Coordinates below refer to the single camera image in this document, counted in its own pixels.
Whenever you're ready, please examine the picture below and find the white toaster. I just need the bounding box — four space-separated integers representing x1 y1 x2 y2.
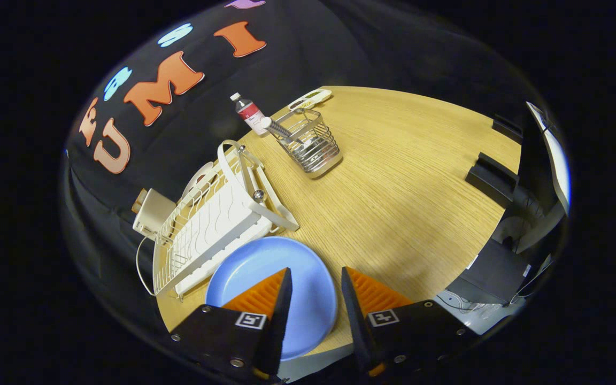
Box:
133 188 178 240

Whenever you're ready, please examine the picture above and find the white divided dish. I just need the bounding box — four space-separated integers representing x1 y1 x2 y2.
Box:
288 89 333 111

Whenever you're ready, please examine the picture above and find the white toaster cable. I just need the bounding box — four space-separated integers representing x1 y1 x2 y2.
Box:
136 235 158 296

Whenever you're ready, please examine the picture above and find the clear plastic bottle red label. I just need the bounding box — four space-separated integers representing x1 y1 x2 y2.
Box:
230 93 272 136

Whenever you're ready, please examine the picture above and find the metal wire basket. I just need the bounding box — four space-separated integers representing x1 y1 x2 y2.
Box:
271 107 343 179

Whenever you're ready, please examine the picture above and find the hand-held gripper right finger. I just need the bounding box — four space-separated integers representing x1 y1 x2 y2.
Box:
340 266 482 378

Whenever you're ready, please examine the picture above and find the white side desk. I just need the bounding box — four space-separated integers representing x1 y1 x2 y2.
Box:
435 291 525 336

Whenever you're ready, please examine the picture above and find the blue plate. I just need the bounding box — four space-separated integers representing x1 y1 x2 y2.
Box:
205 236 338 361

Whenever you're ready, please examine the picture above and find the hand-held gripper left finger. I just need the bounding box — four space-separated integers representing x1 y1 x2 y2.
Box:
168 267 294 381

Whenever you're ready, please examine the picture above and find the small white plate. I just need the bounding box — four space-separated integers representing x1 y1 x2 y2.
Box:
181 161 217 201

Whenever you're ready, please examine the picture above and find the metal spoon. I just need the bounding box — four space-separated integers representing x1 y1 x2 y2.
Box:
261 117 319 153

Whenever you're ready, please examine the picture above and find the white dish rack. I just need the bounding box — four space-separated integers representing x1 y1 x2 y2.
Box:
152 139 301 297

